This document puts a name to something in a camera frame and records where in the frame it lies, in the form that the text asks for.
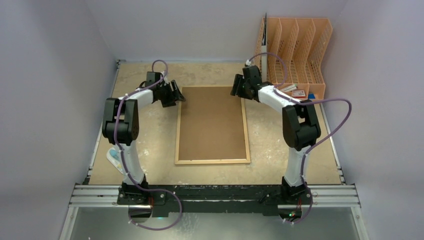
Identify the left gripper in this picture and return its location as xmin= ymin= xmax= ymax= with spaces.
xmin=156 ymin=81 xmax=184 ymax=108

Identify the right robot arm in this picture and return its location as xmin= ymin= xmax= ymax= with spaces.
xmin=230 ymin=65 xmax=321 ymax=204

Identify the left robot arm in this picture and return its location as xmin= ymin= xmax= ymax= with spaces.
xmin=101 ymin=70 xmax=186 ymax=205

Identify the white folder in organizer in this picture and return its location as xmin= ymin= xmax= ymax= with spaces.
xmin=260 ymin=12 xmax=269 ymax=83

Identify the white marker pen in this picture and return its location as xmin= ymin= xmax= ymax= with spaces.
xmin=280 ymin=84 xmax=298 ymax=93

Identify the red white small box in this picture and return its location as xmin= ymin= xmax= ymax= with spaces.
xmin=291 ymin=90 xmax=307 ymax=98

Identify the orange desk file organizer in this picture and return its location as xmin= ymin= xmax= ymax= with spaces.
xmin=251 ymin=17 xmax=333 ymax=101

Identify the blue white tape dispenser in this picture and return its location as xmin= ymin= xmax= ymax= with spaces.
xmin=106 ymin=147 xmax=127 ymax=176

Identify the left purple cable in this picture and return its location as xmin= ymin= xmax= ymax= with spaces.
xmin=113 ymin=59 xmax=184 ymax=232

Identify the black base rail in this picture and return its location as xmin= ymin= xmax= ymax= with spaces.
xmin=68 ymin=183 xmax=360 ymax=220

